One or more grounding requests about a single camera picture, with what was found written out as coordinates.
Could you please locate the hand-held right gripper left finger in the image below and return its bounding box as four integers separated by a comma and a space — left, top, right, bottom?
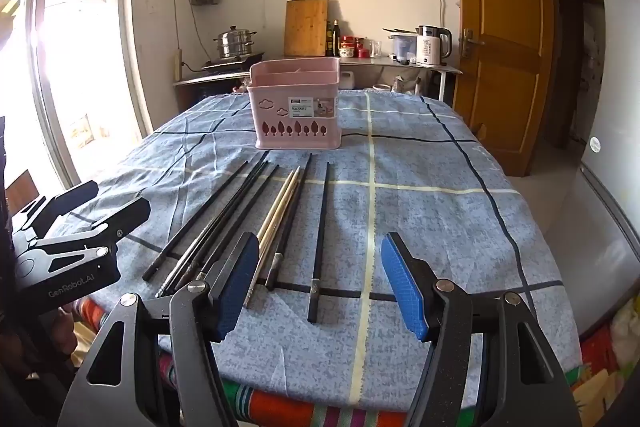
57, 232, 260, 427

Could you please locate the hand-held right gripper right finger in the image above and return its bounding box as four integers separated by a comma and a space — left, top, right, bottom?
381, 232, 583, 427

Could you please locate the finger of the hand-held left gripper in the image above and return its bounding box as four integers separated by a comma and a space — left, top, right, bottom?
10, 180, 99, 238
32, 198, 151, 272

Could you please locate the black chopstick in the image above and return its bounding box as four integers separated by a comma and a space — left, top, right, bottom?
190, 163, 275, 285
180, 162, 270, 288
142, 160, 250, 283
265, 153, 313, 292
196, 164, 281, 283
156, 153, 265, 299
170, 151, 271, 290
307, 162, 332, 324

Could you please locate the light wooden chopstick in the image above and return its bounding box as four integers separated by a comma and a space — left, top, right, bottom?
255, 167, 298, 258
244, 165, 302, 310

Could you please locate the pink plastic utensil basket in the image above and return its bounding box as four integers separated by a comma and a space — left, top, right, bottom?
247, 59, 342, 151

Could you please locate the blue plaid tablecloth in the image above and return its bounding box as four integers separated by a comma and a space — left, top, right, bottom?
47, 89, 583, 413

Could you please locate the black induction stove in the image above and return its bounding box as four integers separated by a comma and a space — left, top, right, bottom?
201, 52, 266, 72

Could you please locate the steel steamer pot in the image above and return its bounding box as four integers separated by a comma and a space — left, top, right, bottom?
212, 25, 258, 59

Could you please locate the metal side counter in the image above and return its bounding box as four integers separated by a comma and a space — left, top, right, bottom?
172, 54, 463, 102

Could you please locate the brown wooden door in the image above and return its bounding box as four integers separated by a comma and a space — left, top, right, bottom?
450, 0, 556, 178

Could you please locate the white water pitcher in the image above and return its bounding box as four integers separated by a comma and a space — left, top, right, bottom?
389, 32, 418, 64

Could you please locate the white electric kettle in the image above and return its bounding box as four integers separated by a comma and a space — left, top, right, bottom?
416, 25, 453, 68

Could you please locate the wooden cutting board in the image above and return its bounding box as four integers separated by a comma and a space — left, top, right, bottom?
284, 0, 330, 58

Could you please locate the white window frame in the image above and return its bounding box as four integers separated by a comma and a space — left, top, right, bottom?
0, 0, 153, 208

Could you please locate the metal door handle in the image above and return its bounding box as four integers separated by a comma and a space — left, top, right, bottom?
460, 28, 486, 58

